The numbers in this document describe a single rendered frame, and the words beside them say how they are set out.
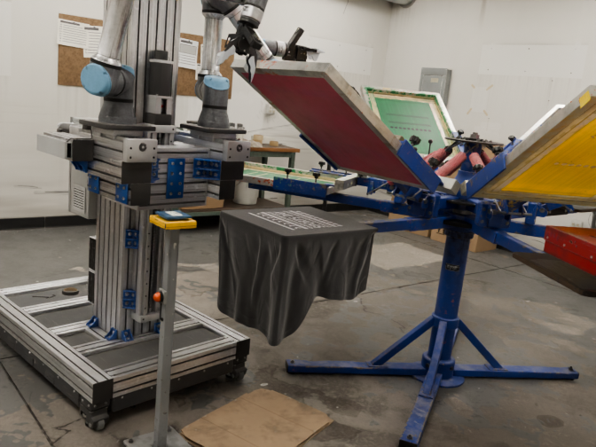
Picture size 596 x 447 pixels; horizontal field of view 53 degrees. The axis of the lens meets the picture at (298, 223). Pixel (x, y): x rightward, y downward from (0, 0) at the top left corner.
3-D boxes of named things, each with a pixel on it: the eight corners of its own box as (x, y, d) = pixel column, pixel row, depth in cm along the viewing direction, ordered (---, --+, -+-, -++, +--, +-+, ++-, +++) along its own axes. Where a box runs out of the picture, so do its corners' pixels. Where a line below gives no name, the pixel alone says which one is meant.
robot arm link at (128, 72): (138, 99, 248) (140, 66, 245) (123, 99, 235) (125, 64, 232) (112, 97, 250) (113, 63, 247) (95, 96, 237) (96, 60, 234)
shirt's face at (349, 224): (285, 237, 214) (285, 236, 214) (220, 211, 246) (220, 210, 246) (377, 229, 244) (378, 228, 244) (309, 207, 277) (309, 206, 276)
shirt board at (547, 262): (693, 321, 192) (699, 297, 190) (579, 316, 185) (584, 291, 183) (496, 226, 320) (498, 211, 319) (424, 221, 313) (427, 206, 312)
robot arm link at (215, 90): (205, 105, 271) (207, 74, 268) (198, 103, 283) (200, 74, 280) (231, 106, 276) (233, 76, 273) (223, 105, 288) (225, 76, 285)
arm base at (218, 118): (190, 124, 280) (192, 103, 278) (215, 125, 291) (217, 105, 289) (210, 128, 270) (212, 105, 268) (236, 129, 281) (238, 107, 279)
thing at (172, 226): (145, 471, 227) (159, 224, 207) (122, 442, 243) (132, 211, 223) (197, 453, 241) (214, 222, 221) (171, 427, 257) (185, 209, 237)
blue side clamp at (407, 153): (397, 154, 229) (406, 139, 230) (388, 152, 232) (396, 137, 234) (434, 193, 248) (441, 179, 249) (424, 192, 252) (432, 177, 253)
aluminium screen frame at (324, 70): (325, 72, 199) (330, 62, 199) (229, 66, 242) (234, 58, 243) (433, 192, 249) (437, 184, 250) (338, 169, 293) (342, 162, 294)
